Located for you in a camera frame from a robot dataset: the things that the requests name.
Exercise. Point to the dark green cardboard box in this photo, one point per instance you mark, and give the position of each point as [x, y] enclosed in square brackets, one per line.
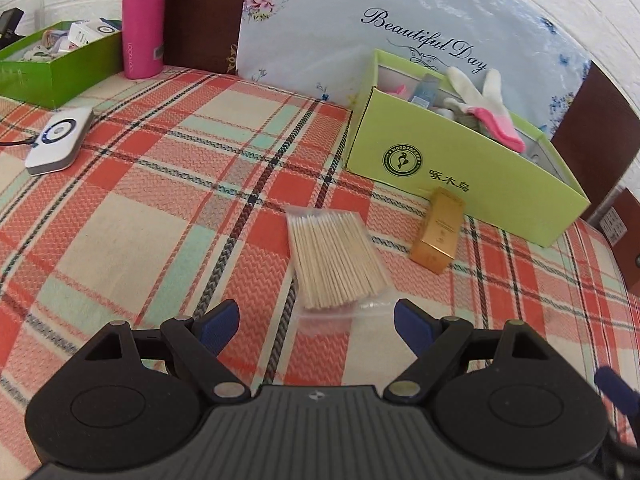
[51, 84]

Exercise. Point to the floral pillow in plastic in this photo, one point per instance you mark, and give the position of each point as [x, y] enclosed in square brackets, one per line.
[322, 47]

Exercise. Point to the dark brown headboard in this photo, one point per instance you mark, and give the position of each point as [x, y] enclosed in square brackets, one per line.
[599, 139]

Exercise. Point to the plaid bed sheet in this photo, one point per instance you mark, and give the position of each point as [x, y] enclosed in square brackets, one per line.
[175, 203]

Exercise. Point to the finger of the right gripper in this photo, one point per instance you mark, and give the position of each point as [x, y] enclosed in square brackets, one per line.
[622, 396]

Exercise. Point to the small gold box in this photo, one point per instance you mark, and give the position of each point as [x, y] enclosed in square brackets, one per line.
[436, 244]

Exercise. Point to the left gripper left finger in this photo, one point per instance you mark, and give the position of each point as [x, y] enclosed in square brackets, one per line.
[194, 345]

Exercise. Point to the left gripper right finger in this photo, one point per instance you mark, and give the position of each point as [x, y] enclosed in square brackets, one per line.
[437, 343]

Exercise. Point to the pink thermos bottle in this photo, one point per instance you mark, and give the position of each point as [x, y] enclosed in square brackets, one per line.
[143, 37]

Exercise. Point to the white and pink glove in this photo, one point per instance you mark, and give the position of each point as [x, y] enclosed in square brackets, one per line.
[485, 106]

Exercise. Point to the light green cardboard box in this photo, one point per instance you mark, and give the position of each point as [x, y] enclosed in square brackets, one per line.
[533, 195]

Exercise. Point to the white round-dial device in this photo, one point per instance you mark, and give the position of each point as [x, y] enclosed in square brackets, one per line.
[58, 144]

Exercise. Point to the brown shoe box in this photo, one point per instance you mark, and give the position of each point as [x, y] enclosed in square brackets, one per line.
[621, 227]

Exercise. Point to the bag of cotton swabs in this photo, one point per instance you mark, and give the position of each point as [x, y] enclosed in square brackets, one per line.
[339, 276]

